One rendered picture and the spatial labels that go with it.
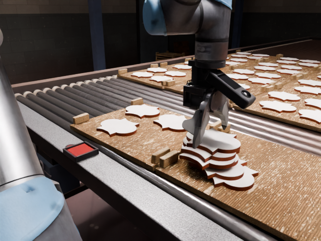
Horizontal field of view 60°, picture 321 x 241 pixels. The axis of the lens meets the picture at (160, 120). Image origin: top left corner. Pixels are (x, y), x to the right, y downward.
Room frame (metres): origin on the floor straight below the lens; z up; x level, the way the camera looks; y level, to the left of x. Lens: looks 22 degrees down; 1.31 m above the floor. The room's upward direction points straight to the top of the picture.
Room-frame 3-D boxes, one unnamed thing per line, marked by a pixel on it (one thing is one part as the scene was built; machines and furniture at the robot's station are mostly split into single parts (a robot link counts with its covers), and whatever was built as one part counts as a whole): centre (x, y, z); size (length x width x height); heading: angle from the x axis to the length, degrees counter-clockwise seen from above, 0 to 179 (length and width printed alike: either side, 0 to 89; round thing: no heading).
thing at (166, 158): (0.63, -0.02, 0.95); 0.06 x 0.02 x 0.03; 137
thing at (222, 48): (0.65, -0.12, 1.22); 0.08 x 0.08 x 0.05
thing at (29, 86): (2.76, -0.67, 0.90); 4.04 x 0.06 x 0.10; 134
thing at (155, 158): (0.65, 0.00, 0.95); 0.06 x 0.02 x 0.03; 137
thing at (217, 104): (0.66, -0.11, 1.14); 0.09 x 0.08 x 0.12; 50
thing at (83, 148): (0.73, 0.23, 0.92); 0.06 x 0.06 x 0.01; 44
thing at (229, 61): (2.19, -0.51, 0.94); 0.41 x 0.35 x 0.04; 45
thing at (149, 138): (0.89, 0.05, 0.93); 0.41 x 0.35 x 0.02; 47
